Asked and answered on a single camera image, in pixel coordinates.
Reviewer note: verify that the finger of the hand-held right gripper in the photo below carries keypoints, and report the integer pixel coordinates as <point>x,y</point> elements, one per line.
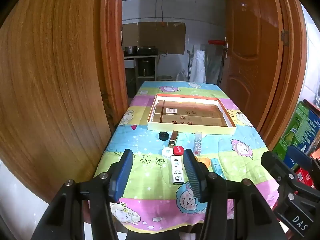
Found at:
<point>270,161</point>
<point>315,167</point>

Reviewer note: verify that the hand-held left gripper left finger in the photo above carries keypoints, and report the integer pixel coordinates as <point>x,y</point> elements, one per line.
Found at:
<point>122,172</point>

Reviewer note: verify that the red paper strip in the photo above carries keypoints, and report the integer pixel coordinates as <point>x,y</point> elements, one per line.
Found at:
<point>216,41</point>

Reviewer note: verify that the wooden door frame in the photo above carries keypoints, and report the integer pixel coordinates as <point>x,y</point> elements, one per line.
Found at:
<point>292,80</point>
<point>113,55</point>

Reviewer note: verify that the brown cardboard sheet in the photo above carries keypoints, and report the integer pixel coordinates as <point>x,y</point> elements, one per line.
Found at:
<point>155,37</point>

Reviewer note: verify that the metal door hinge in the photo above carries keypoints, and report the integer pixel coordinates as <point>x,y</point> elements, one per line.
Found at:
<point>285,38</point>

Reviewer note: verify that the cartoon printed tablecloth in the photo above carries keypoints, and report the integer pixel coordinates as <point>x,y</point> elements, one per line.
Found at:
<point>140,140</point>

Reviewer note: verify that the white plastic bag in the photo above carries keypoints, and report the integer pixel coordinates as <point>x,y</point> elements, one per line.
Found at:
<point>200,66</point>

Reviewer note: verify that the gold rectangular box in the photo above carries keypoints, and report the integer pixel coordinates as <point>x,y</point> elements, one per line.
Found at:
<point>173,138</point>

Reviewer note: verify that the metal cooking pot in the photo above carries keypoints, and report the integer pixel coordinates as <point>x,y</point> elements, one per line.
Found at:
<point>130,50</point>

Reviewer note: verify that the shallow cardboard box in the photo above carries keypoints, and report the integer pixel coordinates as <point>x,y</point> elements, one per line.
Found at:
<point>190,117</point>

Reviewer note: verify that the red bottle cap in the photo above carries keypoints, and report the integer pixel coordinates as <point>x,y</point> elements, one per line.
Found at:
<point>178,150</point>

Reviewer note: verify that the black stove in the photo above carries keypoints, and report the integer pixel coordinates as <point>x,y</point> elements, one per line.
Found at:
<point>147,49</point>

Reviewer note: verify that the black round lid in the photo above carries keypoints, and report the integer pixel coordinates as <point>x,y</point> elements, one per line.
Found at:
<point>163,136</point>

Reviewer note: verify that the plain wooden door panel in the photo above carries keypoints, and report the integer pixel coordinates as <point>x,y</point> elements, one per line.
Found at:
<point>50,80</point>

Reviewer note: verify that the carved wooden door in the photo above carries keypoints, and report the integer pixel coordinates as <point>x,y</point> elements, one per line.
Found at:
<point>250,55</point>

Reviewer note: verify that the white round jar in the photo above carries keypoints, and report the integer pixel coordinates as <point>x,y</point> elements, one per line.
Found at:
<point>167,151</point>

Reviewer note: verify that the red carton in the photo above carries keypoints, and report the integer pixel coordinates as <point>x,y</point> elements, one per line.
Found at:
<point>303,177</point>

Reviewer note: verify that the teal rectangular box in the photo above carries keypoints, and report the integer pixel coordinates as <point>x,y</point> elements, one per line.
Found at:
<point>217,167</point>

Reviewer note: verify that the green carton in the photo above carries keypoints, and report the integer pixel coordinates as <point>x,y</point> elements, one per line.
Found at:
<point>298,127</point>

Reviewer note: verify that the blue carton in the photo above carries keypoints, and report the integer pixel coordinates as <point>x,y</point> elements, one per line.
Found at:
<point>296,157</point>

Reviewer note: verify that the orange cap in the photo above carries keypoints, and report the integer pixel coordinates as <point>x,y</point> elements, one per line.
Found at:
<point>202,160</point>

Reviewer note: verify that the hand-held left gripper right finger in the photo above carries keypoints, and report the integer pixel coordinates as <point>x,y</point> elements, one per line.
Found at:
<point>193,175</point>

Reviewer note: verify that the white cartoon print box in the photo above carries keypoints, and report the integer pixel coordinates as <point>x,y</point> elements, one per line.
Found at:
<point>177,168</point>

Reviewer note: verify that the white kitchen counter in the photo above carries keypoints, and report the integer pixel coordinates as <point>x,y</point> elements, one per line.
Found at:
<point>130,60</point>

